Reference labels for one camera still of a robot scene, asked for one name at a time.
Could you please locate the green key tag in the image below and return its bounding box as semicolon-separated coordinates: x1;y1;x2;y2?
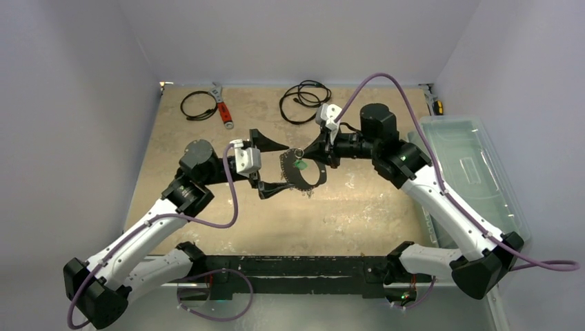
294;159;308;170

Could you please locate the metal key organizer ring plate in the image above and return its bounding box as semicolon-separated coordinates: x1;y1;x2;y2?
279;148;327;198

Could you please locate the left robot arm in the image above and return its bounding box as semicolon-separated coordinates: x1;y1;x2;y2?
63;129;288;330

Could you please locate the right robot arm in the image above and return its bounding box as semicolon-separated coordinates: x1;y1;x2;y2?
303;103;524;299

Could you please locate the yellow black clamp tool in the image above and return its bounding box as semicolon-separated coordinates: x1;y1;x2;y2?
418;83;444;116

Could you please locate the clear plastic storage bin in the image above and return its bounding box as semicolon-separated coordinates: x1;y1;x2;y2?
408;116;532;245

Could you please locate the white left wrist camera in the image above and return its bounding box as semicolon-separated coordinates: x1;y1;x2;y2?
230;139;261;178

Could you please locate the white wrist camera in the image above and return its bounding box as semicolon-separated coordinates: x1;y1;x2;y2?
315;103;342;143
230;139;261;178

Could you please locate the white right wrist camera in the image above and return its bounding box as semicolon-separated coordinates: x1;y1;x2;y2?
315;103;342;143

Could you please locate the black coiled cable right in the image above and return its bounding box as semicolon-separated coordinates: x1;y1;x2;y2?
279;79;333;125

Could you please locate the black coiled cable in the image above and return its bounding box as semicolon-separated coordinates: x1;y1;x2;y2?
279;79;333;125
179;90;219;123

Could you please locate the red handled adjustable wrench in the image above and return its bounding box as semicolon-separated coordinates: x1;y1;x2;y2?
210;82;234;130

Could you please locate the black coiled cable left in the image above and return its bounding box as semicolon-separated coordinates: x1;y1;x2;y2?
179;90;219;123

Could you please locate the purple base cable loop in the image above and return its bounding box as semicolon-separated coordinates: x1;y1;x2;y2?
175;268;255;323

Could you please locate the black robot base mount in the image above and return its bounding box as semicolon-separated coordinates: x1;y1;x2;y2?
177;242;431;300

